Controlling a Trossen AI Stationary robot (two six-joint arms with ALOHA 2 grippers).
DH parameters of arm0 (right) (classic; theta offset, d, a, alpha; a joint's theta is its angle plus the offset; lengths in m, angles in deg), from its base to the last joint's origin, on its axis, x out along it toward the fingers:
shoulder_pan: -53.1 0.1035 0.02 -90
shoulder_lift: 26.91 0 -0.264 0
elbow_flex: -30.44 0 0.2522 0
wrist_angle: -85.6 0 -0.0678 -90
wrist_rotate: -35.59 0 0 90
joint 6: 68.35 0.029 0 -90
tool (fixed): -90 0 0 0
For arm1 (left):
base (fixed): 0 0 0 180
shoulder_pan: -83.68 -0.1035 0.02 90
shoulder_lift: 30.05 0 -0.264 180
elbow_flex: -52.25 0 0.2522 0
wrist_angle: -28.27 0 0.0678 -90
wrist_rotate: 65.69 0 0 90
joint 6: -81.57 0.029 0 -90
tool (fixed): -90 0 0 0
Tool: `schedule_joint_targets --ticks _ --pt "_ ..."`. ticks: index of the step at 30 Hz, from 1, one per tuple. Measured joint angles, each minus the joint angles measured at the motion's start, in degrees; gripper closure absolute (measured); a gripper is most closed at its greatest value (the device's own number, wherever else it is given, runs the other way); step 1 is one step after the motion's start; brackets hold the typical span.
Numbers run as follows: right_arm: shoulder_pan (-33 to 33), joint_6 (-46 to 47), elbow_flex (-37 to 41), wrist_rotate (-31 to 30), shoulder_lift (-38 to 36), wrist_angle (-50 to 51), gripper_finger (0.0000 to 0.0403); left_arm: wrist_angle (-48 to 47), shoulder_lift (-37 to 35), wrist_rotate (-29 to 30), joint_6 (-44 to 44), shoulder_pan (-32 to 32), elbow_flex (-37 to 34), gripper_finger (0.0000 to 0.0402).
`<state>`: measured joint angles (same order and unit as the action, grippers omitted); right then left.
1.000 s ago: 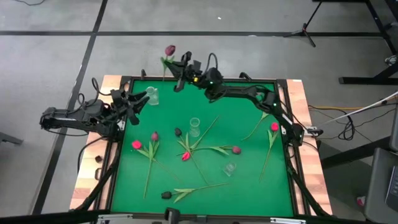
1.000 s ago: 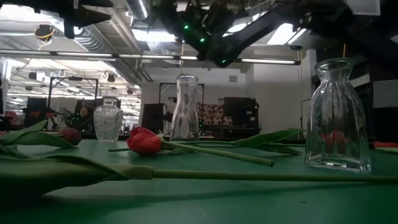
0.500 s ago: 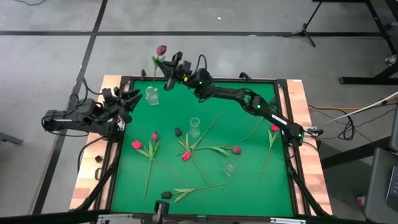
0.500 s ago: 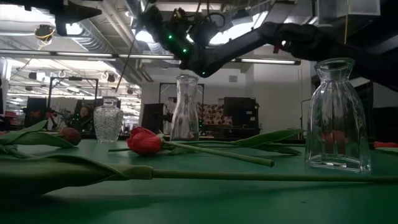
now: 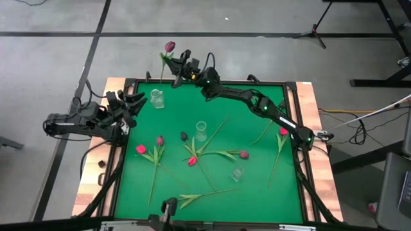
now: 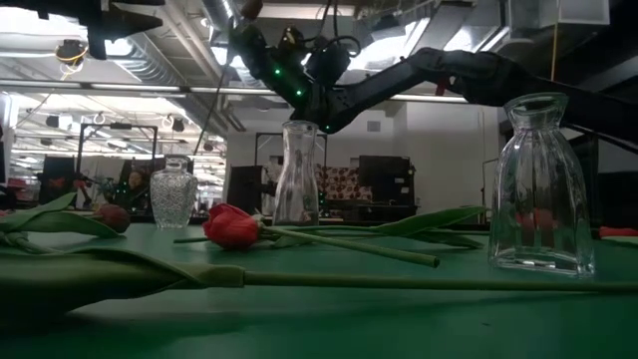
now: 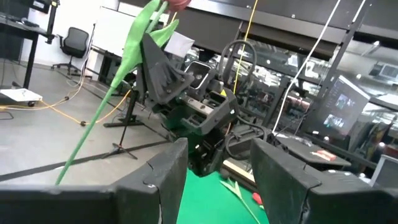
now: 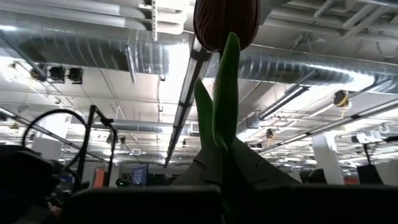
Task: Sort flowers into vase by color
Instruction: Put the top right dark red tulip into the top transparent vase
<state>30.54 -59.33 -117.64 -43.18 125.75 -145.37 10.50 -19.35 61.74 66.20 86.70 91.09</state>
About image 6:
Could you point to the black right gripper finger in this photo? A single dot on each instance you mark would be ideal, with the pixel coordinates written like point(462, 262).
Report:
point(249, 57)
point(256, 40)

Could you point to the large ribbed glass vase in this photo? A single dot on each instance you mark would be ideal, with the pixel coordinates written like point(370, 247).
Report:
point(541, 174)

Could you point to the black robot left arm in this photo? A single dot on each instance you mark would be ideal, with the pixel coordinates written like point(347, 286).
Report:
point(124, 25)

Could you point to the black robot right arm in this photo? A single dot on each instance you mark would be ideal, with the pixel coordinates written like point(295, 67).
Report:
point(473, 75)

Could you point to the tall glass carafe vase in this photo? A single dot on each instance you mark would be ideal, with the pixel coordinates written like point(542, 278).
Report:
point(296, 189)

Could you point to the round textured glass vase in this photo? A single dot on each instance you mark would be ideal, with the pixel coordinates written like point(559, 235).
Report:
point(173, 199)

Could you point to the red patterned panel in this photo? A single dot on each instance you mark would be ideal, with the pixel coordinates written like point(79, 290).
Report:
point(344, 184)

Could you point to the dark cabinet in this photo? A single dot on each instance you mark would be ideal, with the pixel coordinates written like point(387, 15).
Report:
point(244, 189)

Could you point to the black computer monitor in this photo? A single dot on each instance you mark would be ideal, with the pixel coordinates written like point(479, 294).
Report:
point(386, 179)

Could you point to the long horizontal light bar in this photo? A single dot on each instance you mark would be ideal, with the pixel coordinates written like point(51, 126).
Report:
point(124, 87)

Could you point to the person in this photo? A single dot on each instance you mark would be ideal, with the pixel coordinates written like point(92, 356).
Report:
point(133, 182)

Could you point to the dark monitor screen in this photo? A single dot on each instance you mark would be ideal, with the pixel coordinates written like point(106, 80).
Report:
point(57, 172)

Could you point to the silver round ceiling duct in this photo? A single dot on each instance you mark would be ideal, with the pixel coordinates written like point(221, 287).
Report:
point(219, 12)

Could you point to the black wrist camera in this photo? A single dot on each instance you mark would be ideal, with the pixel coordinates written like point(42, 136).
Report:
point(329, 62)

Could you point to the grey wall vent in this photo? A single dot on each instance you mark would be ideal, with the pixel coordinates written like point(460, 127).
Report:
point(373, 126)

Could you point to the rectangular metal ceiling duct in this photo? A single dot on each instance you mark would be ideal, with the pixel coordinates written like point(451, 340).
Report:
point(558, 12)

